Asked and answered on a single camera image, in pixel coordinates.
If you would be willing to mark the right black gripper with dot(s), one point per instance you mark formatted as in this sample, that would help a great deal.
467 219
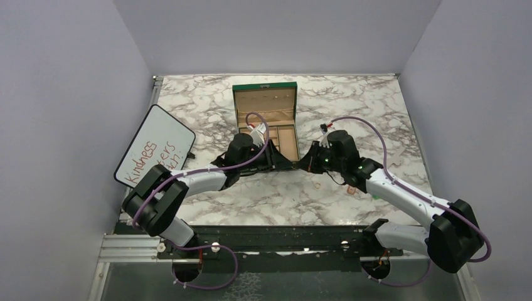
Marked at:
308 162

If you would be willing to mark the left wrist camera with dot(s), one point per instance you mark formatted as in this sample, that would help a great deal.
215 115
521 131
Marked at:
257 133

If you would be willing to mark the aluminium frame rail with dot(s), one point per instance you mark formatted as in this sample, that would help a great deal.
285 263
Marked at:
127 249

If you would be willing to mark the black mounting rail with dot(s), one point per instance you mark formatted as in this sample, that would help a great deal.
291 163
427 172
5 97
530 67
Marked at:
273 249

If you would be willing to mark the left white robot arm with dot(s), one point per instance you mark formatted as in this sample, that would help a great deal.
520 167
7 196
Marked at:
154 202

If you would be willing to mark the white plastic bracket piece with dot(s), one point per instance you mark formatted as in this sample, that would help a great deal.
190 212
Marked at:
395 160

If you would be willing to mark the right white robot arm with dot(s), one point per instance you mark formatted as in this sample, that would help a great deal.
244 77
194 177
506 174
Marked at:
447 232

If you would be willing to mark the white dry-erase board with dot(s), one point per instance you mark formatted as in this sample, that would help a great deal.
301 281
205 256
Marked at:
160 139

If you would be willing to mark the green jewelry box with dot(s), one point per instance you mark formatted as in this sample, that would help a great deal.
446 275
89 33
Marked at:
276 103

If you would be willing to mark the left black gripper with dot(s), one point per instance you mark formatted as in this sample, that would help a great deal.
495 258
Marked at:
274 159

